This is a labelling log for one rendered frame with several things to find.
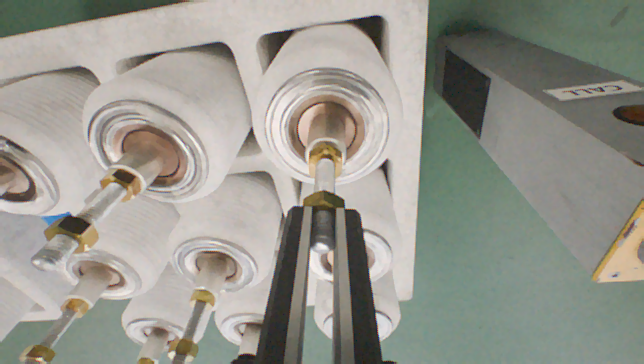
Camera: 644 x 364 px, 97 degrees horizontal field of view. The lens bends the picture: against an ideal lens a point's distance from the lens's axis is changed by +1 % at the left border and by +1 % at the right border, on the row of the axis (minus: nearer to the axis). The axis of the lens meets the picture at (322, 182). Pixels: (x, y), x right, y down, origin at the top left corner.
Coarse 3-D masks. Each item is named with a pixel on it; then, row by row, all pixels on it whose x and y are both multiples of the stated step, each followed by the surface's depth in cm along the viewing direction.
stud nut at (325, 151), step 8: (328, 144) 14; (312, 152) 14; (320, 152) 14; (328, 152) 14; (336, 152) 14; (312, 160) 14; (336, 160) 14; (312, 168) 14; (336, 168) 14; (312, 176) 15; (336, 176) 15
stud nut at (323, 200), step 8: (320, 192) 11; (328, 192) 11; (304, 200) 11; (312, 200) 11; (320, 200) 11; (328, 200) 11; (336, 200) 11; (344, 200) 12; (312, 208) 11; (320, 208) 11; (328, 208) 11; (336, 208) 11; (344, 208) 11
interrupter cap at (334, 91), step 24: (312, 72) 15; (336, 72) 15; (288, 96) 16; (312, 96) 16; (336, 96) 16; (360, 96) 16; (288, 120) 17; (312, 120) 17; (360, 120) 17; (384, 120) 17; (288, 144) 18; (360, 144) 18; (384, 144) 18; (288, 168) 19; (360, 168) 19
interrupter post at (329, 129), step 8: (320, 120) 16; (328, 120) 16; (336, 120) 17; (312, 128) 16; (320, 128) 16; (328, 128) 15; (336, 128) 16; (312, 136) 15; (320, 136) 15; (328, 136) 15; (336, 136) 15; (344, 136) 16; (312, 144) 15; (320, 144) 15; (336, 144) 15; (344, 144) 15; (344, 152) 15; (344, 160) 15
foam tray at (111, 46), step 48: (240, 0) 20; (288, 0) 20; (336, 0) 20; (384, 0) 19; (0, 48) 22; (48, 48) 22; (96, 48) 22; (144, 48) 22; (240, 48) 22; (384, 48) 24; (96, 192) 33; (288, 192) 30
